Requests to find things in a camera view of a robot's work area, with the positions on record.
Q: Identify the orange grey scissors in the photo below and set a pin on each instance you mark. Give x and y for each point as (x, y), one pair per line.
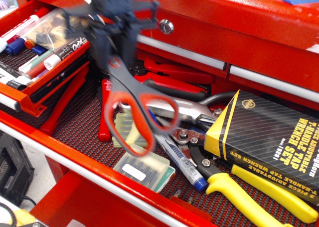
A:
(143, 120)

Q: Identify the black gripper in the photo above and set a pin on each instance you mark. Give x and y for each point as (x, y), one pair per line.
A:
(112, 8)

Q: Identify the black yellow tap wrench box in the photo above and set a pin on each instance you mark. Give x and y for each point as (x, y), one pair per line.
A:
(271, 141)

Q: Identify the yellow object at corner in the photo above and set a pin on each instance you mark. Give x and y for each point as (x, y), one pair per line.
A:
(23, 218)

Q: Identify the black electronic box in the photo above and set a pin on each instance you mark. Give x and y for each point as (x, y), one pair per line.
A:
(16, 171)

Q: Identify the round silver chest lock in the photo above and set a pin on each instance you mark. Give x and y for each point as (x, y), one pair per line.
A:
(166, 27)

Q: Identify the clear bag of erasers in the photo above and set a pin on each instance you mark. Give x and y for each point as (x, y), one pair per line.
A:
(50, 31)

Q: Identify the large red open drawer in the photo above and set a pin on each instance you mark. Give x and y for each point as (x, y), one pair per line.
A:
(287, 71)

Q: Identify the red white marker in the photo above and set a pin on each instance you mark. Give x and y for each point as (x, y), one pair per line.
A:
(12, 34)

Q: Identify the green plastic bit case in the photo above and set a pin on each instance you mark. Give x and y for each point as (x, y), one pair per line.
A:
(125, 126)

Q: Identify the clear plastic bit case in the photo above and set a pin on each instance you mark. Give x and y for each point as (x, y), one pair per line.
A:
(152, 171)

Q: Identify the red handled long tool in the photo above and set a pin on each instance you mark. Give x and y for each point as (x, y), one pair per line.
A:
(103, 132)

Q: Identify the red black handled crimper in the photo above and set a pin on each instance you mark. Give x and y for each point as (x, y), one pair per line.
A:
(146, 79)

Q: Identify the small red upper drawer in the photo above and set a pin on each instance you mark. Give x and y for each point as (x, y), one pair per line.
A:
(31, 98)

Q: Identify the black Expo marker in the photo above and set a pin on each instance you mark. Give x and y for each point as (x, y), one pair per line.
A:
(59, 55)

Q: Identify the dark red marker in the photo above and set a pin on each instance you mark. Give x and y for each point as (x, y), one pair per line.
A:
(35, 71)

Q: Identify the red tool chest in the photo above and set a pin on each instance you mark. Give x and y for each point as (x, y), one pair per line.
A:
(268, 19)

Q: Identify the silver metal hand tool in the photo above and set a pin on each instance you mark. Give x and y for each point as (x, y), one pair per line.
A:
(190, 111)

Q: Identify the orange capped marker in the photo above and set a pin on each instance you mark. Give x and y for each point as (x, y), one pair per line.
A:
(29, 44)

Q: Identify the blue capped white marker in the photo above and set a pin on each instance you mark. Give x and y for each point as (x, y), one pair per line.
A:
(175, 144)

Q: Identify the green white marker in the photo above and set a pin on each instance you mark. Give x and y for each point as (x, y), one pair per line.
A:
(34, 62)

